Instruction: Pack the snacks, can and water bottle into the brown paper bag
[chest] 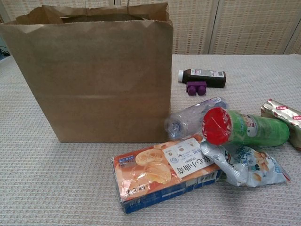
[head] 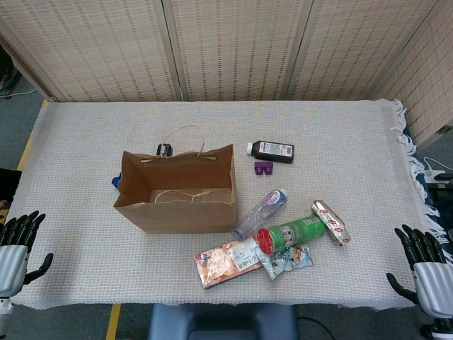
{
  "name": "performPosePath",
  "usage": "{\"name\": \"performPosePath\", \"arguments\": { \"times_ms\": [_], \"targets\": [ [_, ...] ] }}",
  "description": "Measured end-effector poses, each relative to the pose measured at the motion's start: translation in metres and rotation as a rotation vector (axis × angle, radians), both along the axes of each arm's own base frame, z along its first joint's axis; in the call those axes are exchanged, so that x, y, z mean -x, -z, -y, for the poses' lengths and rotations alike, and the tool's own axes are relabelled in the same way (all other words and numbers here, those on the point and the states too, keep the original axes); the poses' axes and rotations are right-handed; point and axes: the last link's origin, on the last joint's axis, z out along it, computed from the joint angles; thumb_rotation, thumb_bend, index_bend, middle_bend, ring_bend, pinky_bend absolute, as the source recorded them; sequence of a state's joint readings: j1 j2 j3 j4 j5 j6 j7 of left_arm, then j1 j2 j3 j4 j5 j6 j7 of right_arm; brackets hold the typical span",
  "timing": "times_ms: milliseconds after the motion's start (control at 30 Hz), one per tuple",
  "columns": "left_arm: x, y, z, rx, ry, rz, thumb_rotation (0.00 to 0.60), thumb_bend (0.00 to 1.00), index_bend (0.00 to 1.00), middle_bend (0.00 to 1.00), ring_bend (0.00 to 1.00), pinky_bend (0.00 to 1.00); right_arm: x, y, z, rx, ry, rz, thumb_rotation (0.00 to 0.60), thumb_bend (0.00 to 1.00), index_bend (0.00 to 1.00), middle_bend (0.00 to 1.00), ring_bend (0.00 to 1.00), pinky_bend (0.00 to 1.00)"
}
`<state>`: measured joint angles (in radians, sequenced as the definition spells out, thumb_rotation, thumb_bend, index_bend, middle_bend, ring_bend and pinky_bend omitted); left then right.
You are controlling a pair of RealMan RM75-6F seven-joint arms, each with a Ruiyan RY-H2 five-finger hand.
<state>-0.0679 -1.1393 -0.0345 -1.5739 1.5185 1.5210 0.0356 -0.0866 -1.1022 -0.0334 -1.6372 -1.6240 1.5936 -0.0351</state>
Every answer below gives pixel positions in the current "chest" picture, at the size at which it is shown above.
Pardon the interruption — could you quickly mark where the orange biscuit box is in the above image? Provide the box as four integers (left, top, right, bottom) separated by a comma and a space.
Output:
111, 132, 224, 215

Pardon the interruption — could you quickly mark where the gold snack wrapper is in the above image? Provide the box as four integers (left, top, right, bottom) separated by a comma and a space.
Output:
260, 98, 301, 151

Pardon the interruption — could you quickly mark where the purple toy brick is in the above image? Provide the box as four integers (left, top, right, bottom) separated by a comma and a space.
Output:
186, 81, 208, 97

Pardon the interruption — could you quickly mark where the white blue snack bag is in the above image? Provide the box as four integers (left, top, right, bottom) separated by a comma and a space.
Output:
199, 138, 292, 188

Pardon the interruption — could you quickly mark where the brown paper bag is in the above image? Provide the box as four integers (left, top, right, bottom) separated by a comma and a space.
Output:
0, 2, 174, 144

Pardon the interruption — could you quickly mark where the clear plastic bottle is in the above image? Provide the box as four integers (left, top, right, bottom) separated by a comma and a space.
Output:
164, 97, 230, 140

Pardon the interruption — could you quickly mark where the dark bottle white cap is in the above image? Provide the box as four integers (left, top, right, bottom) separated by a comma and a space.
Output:
177, 68, 228, 89

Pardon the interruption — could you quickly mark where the green can red lid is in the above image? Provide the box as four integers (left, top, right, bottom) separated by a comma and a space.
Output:
202, 106, 290, 147

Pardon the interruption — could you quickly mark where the beige folding screen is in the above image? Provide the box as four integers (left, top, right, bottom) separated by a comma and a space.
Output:
0, 0, 301, 56

